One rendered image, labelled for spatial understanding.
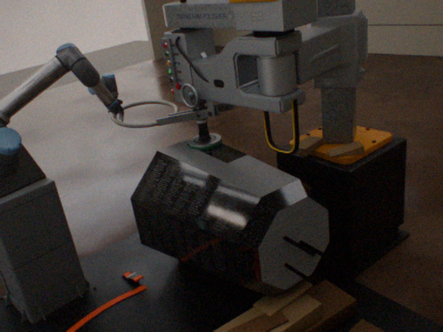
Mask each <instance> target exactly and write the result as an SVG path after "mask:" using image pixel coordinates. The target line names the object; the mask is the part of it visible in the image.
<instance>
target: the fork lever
mask: <svg viewBox="0 0 443 332"><path fill-rule="evenodd" d="M214 106H215V116H220V114H219V113H220V112H225V111H232V110H233V106H232V105H231V104H226V103H220V104H214ZM168 116H169V117H166V118H160V119H157V120H156V121H157V122H158V124H159V125H158V127H159V126H163V125H170V124H174V123H179V122H186V121H191V120H198V119H203V118H210V117H211V116H212V112H210V111H208V109H206V110H202V111H195V112H193V110H192V109H190V110H189V111H183V112H179V113H173V114H170V115H168Z"/></svg>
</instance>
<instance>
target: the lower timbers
mask: <svg viewBox="0 0 443 332"><path fill-rule="evenodd" d="M305 294H308V295H309V296H310V297H312V298H314V299H315V300H317V301H318V302H320V303H321V304H322V305H323V318H322V319H321V320H320V321H318V322H317V323H315V324H314V325H312V326H311V327H309V328H308V329H307V330H305V331H304V332H330V331H331V330H333V329H335V328H336V327H337V326H339V325H340V324H342V323H344V322H345V321H346V320H348V319H350V318H351V317H352V316H355V315H356V314H357V300H355V299H354V298H353V297H351V296H350V295H348V294H347V293H345V292H344V291H342V290H341V289H339V288H338V287H336V286H335V285H333V284H332V283H330V281H328V280H327V279H325V280H323V281H322V282H320V283H318V285H316V286H314V287H313V288H310V289H309V290H308V291H306V292H305V293H303V294H302V296H303V295H305ZM348 332H386V331H384V330H382V329H380V328H378V327H376V326H374V325H373V324H371V323H369V322H367V321H365V320H363V319H362V320H360V321H359V322H358V323H357V324H356V325H355V326H354V327H352V328H351V329H350V330H349V331H348Z"/></svg>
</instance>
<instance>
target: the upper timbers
mask: <svg viewBox="0 0 443 332"><path fill-rule="evenodd" d="M280 311H281V312H282V314H284V315H285V316H286V317H287V318H288V320H289V322H287V323H286V324H282V325H280V326H278V327H276V328H274V329H272V330H270V331H268V332H304V331H305V330H307V329H308V328H309V327H311V326H312V325H314V324H315V323H317V322H318V321H320V320H321V319H322V318H323V305H322V304H321V303H320V302H318V301H317V300H315V299H314V298H312V297H310V296H309V295H308V294H305V295H303V296H302V295H301V296H300V297H298V298H297V299H295V300H294V301H292V303H290V304H289V305H287V306H286V307H284V308H282V309H281V310H280ZM261 314H263V312H261V311H259V310H258V309H257V308H255V307H253V308H251V309H249V310H248V311H246V312H245V313H242V314H241V315H239V316H237V317H236V318H234V319H232V320H231V321H230V322H229V323H227V324H225V325H223V326H222V327H220V328H218V329H217V330H215V331H213V332H227V331H228V330H230V329H233V328H235V327H236V326H239V325H241V324H244V323H246V322H248V321H250V320H251V319H253V318H255V317H257V316H259V315H261Z"/></svg>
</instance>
